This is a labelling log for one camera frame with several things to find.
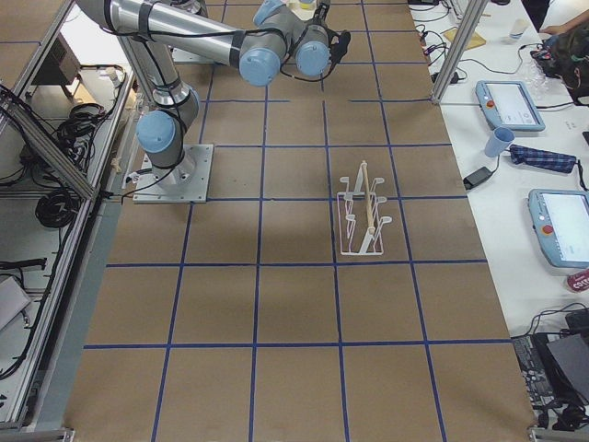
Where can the lower teach pendant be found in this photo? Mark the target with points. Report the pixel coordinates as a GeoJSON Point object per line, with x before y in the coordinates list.
{"type": "Point", "coordinates": [560, 221]}

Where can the blue cup on desk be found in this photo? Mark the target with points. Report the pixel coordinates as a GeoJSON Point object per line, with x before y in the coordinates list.
{"type": "Point", "coordinates": [499, 140]}

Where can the upper teach pendant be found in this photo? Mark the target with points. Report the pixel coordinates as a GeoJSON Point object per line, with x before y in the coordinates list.
{"type": "Point", "coordinates": [508, 104]}

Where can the blue plaid folded umbrella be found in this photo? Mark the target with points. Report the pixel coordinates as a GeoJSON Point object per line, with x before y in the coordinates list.
{"type": "Point", "coordinates": [542, 159]}

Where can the aluminium frame post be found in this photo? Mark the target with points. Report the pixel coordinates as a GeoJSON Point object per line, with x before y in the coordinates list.
{"type": "Point", "coordinates": [464, 33]}

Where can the teach pendant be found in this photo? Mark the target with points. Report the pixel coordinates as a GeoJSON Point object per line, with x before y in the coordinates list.
{"type": "Point", "coordinates": [560, 221]}
{"type": "Point", "coordinates": [508, 104]}

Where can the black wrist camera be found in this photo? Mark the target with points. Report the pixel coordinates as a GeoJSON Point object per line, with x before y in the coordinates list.
{"type": "Point", "coordinates": [338, 44]}

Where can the white wire cup rack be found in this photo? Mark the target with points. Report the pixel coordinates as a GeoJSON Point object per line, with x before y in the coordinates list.
{"type": "Point", "coordinates": [354, 240]}

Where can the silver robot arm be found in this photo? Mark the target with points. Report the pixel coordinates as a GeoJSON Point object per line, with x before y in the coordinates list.
{"type": "Point", "coordinates": [246, 62]}

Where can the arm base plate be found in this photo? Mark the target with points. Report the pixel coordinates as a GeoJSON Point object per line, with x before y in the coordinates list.
{"type": "Point", "coordinates": [195, 55]}
{"type": "Point", "coordinates": [187, 183]}

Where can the wooden rack rod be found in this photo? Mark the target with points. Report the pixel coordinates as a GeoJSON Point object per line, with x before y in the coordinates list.
{"type": "Point", "coordinates": [368, 202]}

